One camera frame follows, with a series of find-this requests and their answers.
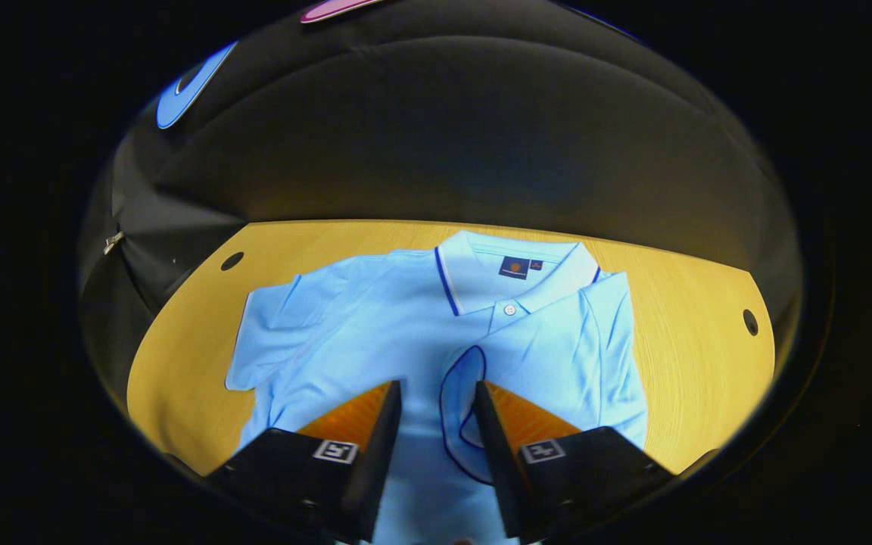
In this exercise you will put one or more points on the black backdrop cloth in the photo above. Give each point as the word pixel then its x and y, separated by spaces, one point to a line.
pixel 443 136

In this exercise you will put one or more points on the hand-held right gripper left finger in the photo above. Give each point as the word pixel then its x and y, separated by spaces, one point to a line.
pixel 379 469

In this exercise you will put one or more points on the silver cloth clip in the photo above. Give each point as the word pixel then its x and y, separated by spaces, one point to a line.
pixel 113 242

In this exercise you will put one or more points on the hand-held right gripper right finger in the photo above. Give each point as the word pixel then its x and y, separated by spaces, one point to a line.
pixel 500 469

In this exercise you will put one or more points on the light blue T-shirt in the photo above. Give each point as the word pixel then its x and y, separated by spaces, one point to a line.
pixel 375 325

